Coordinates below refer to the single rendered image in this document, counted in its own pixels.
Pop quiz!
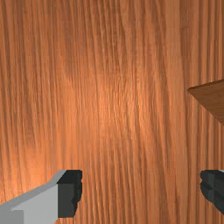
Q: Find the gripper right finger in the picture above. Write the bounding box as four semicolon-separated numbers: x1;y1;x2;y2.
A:
199;169;224;215

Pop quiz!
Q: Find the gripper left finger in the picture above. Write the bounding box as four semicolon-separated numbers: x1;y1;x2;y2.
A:
0;169;83;224

